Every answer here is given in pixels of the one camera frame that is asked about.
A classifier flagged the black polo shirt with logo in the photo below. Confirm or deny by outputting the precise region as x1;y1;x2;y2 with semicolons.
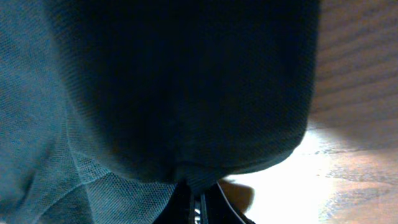
1;0;320;224

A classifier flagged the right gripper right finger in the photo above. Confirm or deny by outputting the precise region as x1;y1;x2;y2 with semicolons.
200;183;255;224

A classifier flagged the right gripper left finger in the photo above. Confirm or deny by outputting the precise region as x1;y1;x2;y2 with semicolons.
153;182;194;224

